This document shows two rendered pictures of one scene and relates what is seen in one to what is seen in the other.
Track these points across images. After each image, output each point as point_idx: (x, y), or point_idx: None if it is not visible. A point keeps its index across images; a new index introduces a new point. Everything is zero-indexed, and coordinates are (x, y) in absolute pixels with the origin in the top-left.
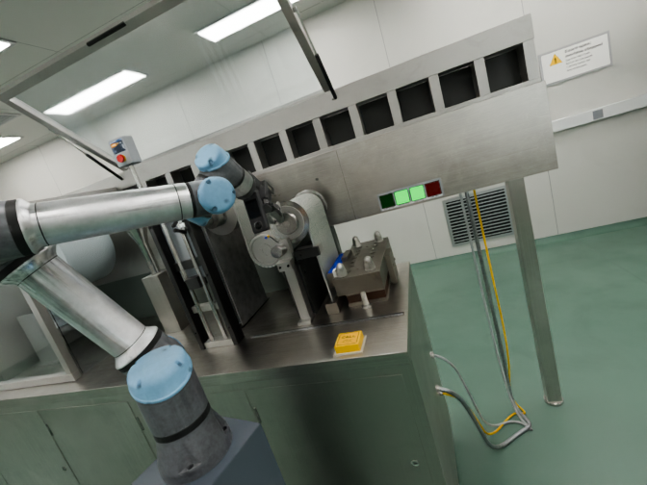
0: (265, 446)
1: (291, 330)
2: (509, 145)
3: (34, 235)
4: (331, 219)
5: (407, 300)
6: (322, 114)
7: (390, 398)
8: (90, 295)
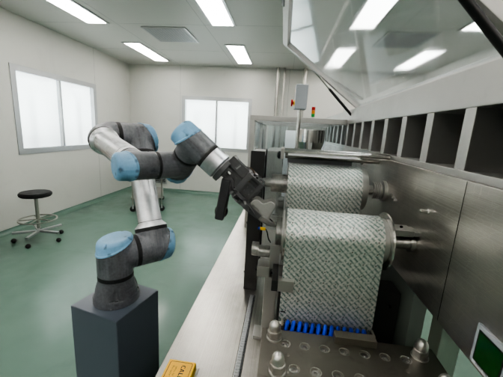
0: (114, 335)
1: (248, 322)
2: None
3: (93, 146)
4: (416, 283)
5: None
6: (481, 103)
7: None
8: (138, 185)
